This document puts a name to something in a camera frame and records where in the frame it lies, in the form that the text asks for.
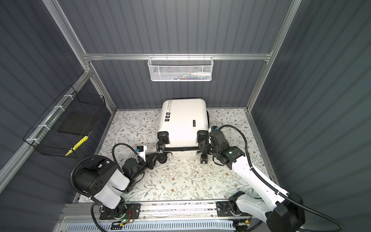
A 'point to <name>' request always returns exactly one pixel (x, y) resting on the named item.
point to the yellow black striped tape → (77, 145)
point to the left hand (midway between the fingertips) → (157, 154)
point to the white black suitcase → (183, 126)
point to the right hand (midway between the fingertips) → (204, 145)
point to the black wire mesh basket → (69, 123)
